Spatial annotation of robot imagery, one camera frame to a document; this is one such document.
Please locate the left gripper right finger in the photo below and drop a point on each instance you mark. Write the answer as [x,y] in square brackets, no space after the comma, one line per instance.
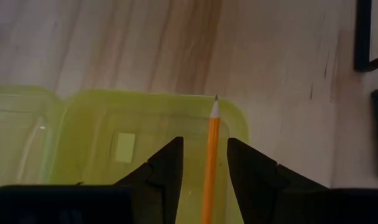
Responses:
[254,186]

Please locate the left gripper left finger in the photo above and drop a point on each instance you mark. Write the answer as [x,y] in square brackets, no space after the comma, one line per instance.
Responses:
[164,186]

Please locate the wooden shelf riser black frame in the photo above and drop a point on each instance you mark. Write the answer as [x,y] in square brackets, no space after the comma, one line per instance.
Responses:
[362,34]

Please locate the yellow transparent pencil case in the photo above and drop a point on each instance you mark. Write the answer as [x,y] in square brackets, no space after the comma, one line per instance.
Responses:
[92,140]

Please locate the orange pencil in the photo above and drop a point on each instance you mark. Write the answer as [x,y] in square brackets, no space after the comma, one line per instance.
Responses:
[211,161]

